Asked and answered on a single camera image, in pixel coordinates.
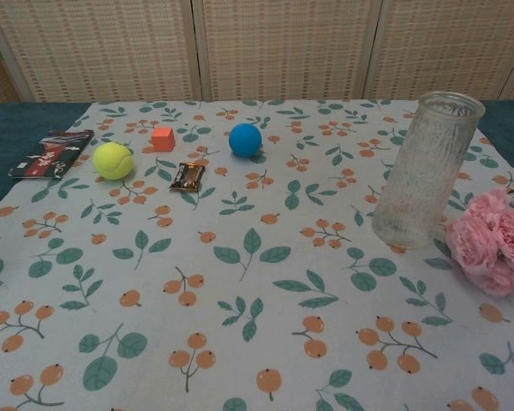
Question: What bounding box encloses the black and red card packet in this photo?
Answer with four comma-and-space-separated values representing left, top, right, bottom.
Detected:
8, 128, 95, 182

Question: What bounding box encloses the woven bamboo folding screen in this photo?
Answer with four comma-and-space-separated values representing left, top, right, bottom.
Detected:
0, 0, 514, 106

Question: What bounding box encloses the orange cube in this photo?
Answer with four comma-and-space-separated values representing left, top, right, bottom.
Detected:
151, 127, 176, 153

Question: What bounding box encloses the brown candy wrapper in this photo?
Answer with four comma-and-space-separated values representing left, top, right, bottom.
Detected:
168, 162, 208, 193

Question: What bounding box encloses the floral leaf and fruit tablecloth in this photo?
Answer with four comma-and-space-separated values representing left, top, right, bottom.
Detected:
0, 98, 514, 411

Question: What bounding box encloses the pink rose bouquet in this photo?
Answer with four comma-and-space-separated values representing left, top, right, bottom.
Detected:
445, 187, 514, 299

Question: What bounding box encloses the blue ball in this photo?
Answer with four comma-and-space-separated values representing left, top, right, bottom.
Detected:
228, 122, 264, 157

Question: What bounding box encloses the textured clear glass vase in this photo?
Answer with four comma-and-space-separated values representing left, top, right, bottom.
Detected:
371, 90, 487, 251

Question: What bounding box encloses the yellow tennis ball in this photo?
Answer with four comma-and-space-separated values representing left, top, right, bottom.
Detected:
92, 141, 134, 182

